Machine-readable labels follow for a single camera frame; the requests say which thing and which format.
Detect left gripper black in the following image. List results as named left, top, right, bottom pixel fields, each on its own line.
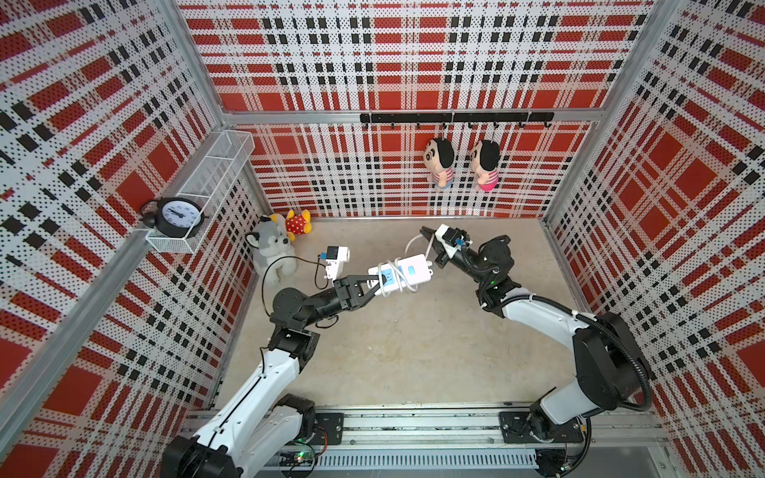
left=301, top=276, right=386, bottom=329

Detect white power strip cord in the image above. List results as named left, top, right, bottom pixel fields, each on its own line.
left=375, top=232, right=437, bottom=297

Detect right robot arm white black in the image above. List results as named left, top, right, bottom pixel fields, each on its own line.
left=420, top=224, right=653, bottom=442

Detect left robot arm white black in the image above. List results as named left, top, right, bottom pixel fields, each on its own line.
left=159, top=274, right=392, bottom=477

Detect hanging doll blue shorts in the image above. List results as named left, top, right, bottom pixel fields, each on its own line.
left=424, top=137, right=455, bottom=189

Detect yellow red plush toy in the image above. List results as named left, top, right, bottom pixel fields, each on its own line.
left=269, top=210, right=313, bottom=242

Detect grey husky plush toy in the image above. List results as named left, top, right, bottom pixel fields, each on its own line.
left=245, top=216, right=298, bottom=287

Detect hanging doll pink shorts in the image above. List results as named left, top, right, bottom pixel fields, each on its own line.
left=470, top=139, right=500, bottom=192

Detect green circuit board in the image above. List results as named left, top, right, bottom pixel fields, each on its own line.
left=278, top=451, right=314, bottom=468

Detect black round alarm clock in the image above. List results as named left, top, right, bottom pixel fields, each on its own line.
left=139, top=197, right=205, bottom=239

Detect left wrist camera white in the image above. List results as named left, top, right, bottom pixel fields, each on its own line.
left=320, top=246, right=350, bottom=282

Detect black wall hook rail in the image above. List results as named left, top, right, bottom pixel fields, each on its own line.
left=360, top=112, right=555, bottom=127

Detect white wire mesh shelf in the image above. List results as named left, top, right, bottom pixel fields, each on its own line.
left=147, top=129, right=254, bottom=254

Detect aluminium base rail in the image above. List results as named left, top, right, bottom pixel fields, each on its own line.
left=265, top=402, right=679, bottom=477

